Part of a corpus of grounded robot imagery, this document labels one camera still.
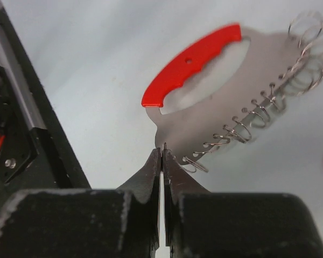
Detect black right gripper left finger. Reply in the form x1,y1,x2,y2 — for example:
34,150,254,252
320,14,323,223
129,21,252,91
0,148,161,257

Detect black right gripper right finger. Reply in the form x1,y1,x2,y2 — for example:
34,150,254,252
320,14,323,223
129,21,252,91
163,148,323,257

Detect red handled metal key organiser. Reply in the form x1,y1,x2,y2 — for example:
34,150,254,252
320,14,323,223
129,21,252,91
141,11,323,171

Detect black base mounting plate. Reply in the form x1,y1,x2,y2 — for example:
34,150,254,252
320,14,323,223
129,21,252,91
0,5,90,208

